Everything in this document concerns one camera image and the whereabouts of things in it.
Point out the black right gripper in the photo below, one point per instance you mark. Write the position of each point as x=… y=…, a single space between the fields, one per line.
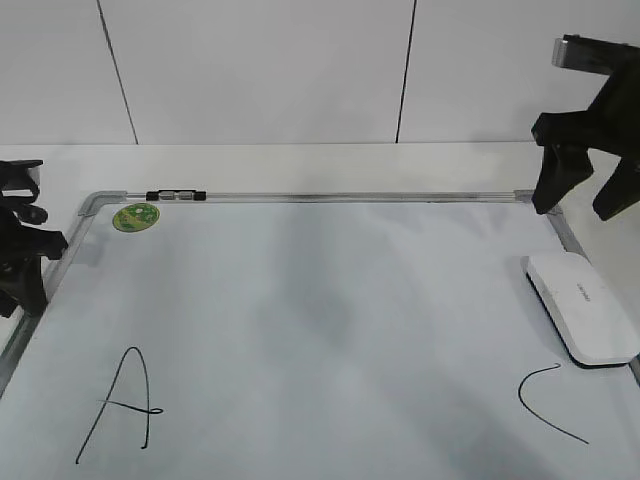
x=611 y=124

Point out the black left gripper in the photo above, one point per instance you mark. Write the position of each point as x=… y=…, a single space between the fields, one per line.
x=23 y=241

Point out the white rectangular board eraser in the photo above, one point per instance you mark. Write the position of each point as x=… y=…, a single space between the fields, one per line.
x=591 y=322

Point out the round green sticker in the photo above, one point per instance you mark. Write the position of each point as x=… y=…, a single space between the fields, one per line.
x=135 y=218

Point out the black silver board hanger clip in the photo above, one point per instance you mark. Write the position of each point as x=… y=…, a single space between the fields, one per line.
x=175 y=195

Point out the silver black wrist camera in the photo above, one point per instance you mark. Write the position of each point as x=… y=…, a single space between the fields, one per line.
x=574 y=52

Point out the white board with grey frame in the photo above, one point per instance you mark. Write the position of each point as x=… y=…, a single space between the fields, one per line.
x=283 y=337

